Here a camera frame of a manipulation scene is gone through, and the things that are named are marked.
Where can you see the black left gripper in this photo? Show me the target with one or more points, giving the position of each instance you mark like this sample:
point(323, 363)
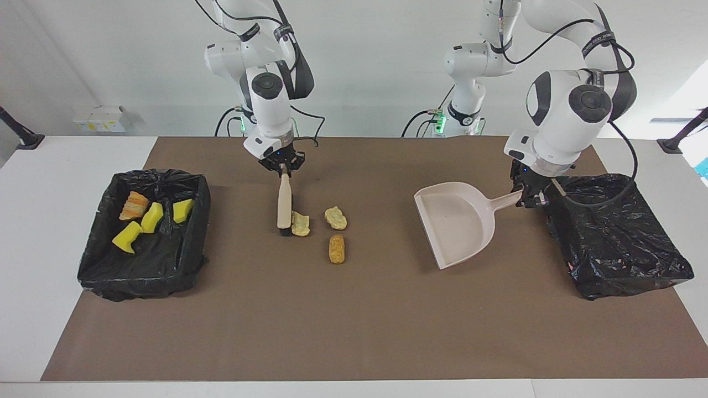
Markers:
point(530, 176)

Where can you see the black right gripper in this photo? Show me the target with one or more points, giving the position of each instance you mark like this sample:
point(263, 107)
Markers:
point(282, 157)

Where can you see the beige brush black bristles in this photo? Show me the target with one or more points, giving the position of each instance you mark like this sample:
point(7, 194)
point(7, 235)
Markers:
point(284, 204)

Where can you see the pale greenish foam chunk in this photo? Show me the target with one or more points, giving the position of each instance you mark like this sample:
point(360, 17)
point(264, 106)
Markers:
point(301, 223)

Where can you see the pale yellow foam chunk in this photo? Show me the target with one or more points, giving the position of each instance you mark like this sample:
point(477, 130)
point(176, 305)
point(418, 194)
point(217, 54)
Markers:
point(336, 218)

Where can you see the beige plastic dustpan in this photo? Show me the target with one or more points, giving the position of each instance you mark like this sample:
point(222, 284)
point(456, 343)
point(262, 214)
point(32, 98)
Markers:
point(456, 226)

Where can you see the orange-brown oval foam piece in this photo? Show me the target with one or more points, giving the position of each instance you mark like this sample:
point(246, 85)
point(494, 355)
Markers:
point(337, 249)

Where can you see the yellow sponge piece green-backed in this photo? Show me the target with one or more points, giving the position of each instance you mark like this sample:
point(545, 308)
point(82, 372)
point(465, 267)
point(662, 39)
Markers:
point(152, 217)

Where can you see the beige orange striped foam chunk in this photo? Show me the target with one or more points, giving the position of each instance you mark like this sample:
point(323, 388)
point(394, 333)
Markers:
point(134, 205)

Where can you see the notched yellow sponge piece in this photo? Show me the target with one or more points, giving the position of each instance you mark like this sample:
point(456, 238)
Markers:
point(127, 236)

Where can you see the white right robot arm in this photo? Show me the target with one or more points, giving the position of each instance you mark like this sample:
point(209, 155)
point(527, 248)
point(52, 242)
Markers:
point(271, 110)

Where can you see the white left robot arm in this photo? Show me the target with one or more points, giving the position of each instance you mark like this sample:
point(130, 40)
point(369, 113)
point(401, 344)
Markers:
point(558, 127)

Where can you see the black bag lined bin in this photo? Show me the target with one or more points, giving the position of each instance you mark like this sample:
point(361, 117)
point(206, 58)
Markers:
point(614, 243)
point(160, 265)

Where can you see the brown table mat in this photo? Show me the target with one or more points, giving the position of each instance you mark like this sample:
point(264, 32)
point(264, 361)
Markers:
point(276, 331)

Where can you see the cyan object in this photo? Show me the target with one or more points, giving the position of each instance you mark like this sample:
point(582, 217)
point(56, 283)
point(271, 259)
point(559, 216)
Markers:
point(704, 168)

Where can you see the white power outlet box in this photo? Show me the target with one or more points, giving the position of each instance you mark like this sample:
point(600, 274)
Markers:
point(99, 119)

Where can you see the black camera stand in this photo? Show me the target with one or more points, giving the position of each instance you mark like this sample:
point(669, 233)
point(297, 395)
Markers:
point(27, 139)
point(672, 145)

